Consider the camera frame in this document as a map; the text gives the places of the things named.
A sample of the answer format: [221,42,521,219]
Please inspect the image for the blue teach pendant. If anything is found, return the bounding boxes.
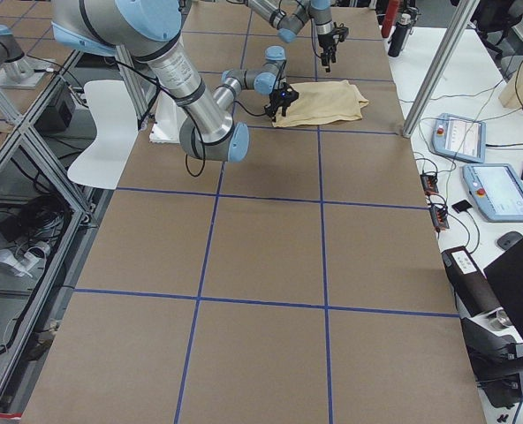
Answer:
[462,163,523,223]
[431,113,486,163]

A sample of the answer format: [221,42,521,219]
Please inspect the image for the black computer mouse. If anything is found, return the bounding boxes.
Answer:
[496,231,523,251]

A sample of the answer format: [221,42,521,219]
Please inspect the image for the blue teach pendant near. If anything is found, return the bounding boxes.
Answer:
[462,163,523,223]

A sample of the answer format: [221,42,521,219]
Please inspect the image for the beige long-sleeve printed shirt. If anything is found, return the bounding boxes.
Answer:
[272,80,369,127]

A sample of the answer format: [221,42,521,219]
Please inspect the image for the blue teach pendant far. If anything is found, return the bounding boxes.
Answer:
[431,113,486,163]

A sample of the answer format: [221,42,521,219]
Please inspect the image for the black box white label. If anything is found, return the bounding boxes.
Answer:
[441,246,501,316]

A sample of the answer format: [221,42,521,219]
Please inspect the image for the grey aluminium frame post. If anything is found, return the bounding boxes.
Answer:
[401,0,480,138]

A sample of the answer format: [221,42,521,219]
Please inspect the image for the white plastic chair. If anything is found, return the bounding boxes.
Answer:
[67,79,139,190]

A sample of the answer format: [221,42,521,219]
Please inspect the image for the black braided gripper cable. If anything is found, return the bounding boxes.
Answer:
[185,99,271,178]

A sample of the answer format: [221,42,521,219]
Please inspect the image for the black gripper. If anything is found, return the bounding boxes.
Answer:
[317,22,348,73]
[264,82,299,123]

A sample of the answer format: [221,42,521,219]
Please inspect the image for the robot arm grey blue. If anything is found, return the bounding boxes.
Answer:
[243,0,349,73]
[52,1,299,162]

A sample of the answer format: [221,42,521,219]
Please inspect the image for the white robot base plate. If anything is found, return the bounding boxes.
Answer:
[149,93,186,144]

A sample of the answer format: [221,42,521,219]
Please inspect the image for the black water bottle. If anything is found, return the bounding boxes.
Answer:
[388,12,412,57]

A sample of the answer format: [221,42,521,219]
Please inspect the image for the red bottle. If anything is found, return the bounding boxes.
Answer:
[381,0,400,39]

